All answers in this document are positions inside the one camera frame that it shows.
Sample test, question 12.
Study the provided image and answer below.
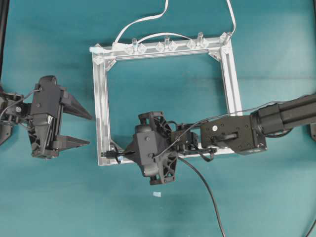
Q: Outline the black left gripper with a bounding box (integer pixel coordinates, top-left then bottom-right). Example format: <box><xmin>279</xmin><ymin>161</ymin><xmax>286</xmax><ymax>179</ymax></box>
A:
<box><xmin>27</xmin><ymin>86</ymin><xmax>92</xmax><ymax>158</ymax></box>

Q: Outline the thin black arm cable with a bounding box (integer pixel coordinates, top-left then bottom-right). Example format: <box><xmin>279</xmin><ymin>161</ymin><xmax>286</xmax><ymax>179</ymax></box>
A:
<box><xmin>0</xmin><ymin>88</ymin><xmax>41</xmax><ymax>121</ymax></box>
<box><xmin>152</xmin><ymin>101</ymin><xmax>316</xmax><ymax>237</ymax></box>

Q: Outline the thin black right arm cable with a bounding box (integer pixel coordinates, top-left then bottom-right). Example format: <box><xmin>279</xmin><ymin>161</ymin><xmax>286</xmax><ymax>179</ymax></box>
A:
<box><xmin>152</xmin><ymin>101</ymin><xmax>316</xmax><ymax>237</ymax></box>

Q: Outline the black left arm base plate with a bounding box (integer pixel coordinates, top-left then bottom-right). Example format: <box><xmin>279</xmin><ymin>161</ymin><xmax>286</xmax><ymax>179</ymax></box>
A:
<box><xmin>0</xmin><ymin>86</ymin><xmax>12</xmax><ymax>145</ymax></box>

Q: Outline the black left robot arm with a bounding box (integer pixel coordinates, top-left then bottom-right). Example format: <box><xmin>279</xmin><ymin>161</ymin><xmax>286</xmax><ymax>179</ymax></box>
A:
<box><xmin>0</xmin><ymin>84</ymin><xmax>92</xmax><ymax>159</ymax></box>

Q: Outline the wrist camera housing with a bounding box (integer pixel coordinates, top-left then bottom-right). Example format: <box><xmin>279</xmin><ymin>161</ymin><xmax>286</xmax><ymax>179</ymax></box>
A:
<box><xmin>134</xmin><ymin>124</ymin><xmax>158</xmax><ymax>177</ymax></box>
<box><xmin>30</xmin><ymin>76</ymin><xmax>61</xmax><ymax>118</ymax></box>

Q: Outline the black vertical rail at left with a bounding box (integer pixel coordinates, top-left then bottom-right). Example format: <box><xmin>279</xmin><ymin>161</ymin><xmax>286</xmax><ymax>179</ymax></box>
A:
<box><xmin>0</xmin><ymin>0</ymin><xmax>10</xmax><ymax>76</ymax></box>

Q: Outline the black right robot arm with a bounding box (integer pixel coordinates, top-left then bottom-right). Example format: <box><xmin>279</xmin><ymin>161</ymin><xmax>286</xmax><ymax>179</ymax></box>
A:
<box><xmin>123</xmin><ymin>94</ymin><xmax>316</xmax><ymax>185</ymax></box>

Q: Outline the small blue tape scrap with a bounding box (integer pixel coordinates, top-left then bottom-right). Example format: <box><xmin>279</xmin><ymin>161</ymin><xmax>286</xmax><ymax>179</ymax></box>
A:
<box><xmin>153</xmin><ymin>192</ymin><xmax>161</xmax><ymax>198</ymax></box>

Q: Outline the right wrist camera housing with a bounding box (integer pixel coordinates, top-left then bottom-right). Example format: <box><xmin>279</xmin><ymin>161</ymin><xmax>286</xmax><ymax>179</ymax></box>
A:
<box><xmin>134</xmin><ymin>124</ymin><xmax>158</xmax><ymax>177</ymax></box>

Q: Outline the silver aluminium extrusion frame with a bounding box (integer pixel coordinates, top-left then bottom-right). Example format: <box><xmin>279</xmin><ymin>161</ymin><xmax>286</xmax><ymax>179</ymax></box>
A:
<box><xmin>89</xmin><ymin>32</ymin><xmax>242</xmax><ymax>166</ymax></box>

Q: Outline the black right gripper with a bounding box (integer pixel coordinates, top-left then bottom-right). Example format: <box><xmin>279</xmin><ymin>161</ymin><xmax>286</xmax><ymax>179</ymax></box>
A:
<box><xmin>123</xmin><ymin>112</ymin><xmax>178</xmax><ymax>185</ymax></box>

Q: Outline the black zip tie loop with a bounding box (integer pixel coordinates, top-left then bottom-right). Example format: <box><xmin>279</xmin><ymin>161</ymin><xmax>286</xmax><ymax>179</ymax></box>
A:
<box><xmin>110</xmin><ymin>144</ymin><xmax>121</xmax><ymax>164</ymax></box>

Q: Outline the white flat ribbon cable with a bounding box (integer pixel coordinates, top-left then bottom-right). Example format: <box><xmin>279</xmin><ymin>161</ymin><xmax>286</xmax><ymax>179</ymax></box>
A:
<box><xmin>112</xmin><ymin>0</ymin><xmax>237</xmax><ymax>49</ymax></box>

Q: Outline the left wrist camera housing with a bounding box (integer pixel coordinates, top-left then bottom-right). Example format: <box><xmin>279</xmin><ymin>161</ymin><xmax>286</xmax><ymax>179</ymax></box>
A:
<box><xmin>30</xmin><ymin>76</ymin><xmax>61</xmax><ymax>118</ymax></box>

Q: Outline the black power cable with plug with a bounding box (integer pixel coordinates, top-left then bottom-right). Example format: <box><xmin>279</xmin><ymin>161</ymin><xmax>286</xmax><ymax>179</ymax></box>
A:
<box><xmin>101</xmin><ymin>150</ymin><xmax>227</xmax><ymax>237</ymax></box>

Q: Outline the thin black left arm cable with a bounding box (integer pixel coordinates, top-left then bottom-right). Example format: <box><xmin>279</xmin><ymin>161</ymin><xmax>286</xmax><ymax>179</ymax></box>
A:
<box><xmin>0</xmin><ymin>88</ymin><xmax>41</xmax><ymax>121</ymax></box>

